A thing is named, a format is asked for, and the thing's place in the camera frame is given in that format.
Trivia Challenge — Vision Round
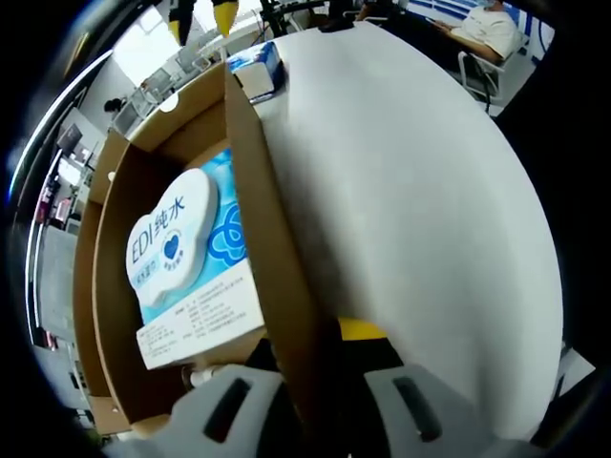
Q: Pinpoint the brown cardboard shoe box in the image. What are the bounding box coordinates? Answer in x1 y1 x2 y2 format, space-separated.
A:
71 61 346 438

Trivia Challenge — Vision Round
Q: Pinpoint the blue wet wipes pack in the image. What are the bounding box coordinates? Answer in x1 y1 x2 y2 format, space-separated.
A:
126 147 249 325

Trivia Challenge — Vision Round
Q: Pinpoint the white bottle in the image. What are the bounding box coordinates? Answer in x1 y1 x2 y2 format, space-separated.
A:
188 365 221 390

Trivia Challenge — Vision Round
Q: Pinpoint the blue white tissue pack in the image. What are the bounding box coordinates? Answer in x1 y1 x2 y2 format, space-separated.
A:
226 41 287 104

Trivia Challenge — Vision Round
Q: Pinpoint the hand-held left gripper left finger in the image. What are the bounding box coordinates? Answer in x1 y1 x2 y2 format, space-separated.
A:
121 336 306 458

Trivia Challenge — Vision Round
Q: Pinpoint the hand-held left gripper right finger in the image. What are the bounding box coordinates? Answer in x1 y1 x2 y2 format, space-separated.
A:
333 315 534 458

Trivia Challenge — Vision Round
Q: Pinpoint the white framed chair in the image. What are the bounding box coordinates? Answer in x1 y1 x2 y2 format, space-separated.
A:
457 50 508 114

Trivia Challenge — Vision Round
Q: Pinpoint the wall mounted television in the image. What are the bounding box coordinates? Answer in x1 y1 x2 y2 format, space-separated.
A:
56 124 83 155

